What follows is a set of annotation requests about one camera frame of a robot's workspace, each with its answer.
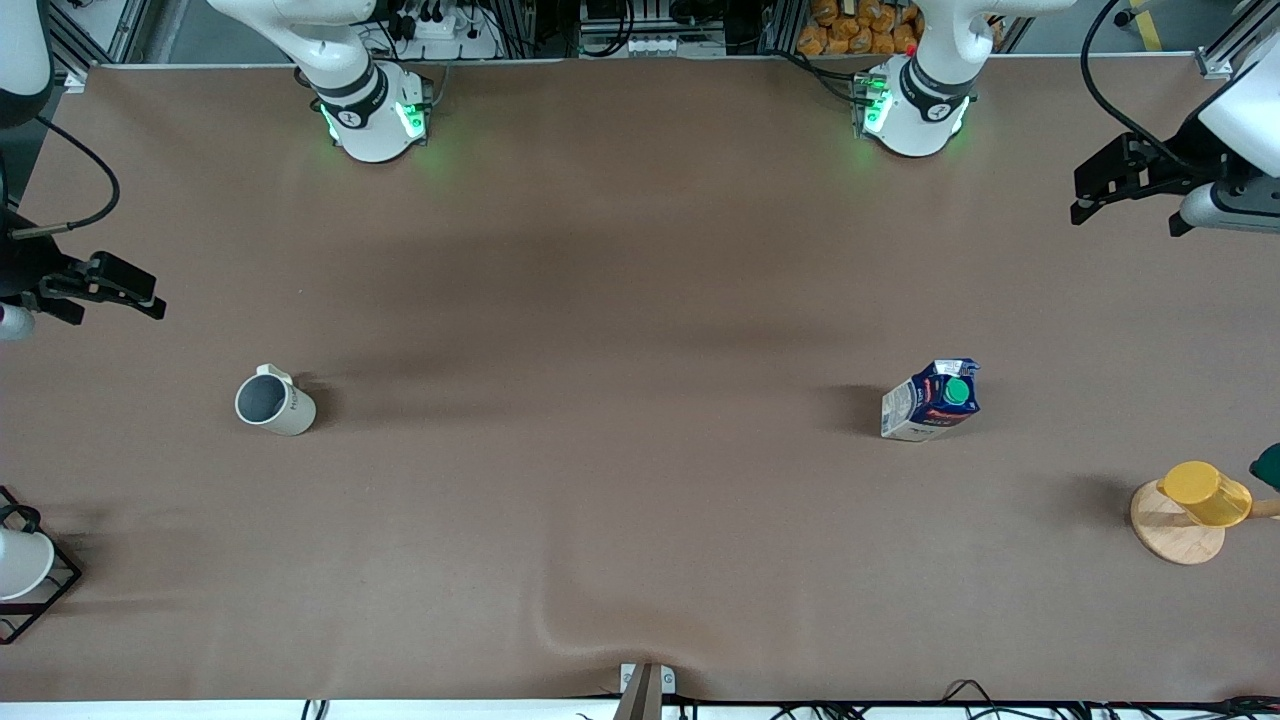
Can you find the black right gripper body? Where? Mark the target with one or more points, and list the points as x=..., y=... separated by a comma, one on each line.
x=22, y=268

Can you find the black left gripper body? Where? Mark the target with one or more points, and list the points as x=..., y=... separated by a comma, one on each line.
x=1186, y=150

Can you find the white ceramic mug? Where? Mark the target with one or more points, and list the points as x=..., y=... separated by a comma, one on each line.
x=290, y=415

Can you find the blue milk carton green cap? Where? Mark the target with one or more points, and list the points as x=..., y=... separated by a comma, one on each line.
x=925, y=412

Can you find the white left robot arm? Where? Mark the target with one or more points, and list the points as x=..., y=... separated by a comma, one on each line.
x=915, y=125

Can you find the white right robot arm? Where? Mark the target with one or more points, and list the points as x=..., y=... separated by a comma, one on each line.
x=370, y=130

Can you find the white cup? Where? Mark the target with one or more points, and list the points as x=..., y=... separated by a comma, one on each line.
x=20, y=565

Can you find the yellow plastic cup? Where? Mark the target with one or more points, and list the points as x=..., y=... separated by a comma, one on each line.
x=1205, y=495

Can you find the round wooden cup stand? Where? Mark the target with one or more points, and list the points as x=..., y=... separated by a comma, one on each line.
x=1175, y=545

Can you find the bag of orange items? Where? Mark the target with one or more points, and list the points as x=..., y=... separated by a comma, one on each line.
x=850, y=30

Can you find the dark green object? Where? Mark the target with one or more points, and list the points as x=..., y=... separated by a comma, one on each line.
x=1270, y=468

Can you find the white power strip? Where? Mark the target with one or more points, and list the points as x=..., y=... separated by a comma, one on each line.
x=450, y=45
x=650, y=45

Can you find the aluminium frame profile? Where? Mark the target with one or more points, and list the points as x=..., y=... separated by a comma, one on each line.
x=1215, y=65
x=75, y=75

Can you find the grey table clamp mount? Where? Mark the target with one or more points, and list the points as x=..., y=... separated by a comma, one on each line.
x=645, y=695

